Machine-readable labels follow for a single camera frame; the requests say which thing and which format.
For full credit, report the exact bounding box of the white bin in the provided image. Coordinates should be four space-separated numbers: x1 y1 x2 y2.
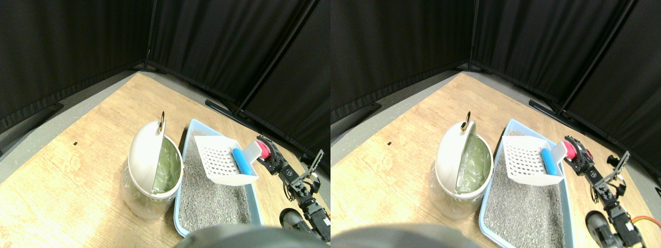
429 111 492 220
120 111 184 220

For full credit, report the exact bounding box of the blue litter tray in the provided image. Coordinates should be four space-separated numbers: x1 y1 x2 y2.
174 119 264 238
479 119 575 248

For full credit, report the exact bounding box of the black curtain stand foot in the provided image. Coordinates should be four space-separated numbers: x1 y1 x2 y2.
529 100 570 120
206 100 244 118

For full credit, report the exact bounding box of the black curtain stand pole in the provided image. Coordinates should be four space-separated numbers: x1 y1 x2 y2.
146 0 156 69
237 0 318 113
469 0 480 69
559 0 637 113

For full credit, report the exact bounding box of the white scoop with red handle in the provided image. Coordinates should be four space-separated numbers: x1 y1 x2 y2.
502 135 579 187
194 135 272 187

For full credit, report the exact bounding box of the blue lump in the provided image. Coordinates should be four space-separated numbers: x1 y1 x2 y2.
540 148 562 176
232 148 255 176

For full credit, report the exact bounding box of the black bracket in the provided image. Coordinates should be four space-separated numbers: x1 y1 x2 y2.
608 151 632 189
302 150 325 189

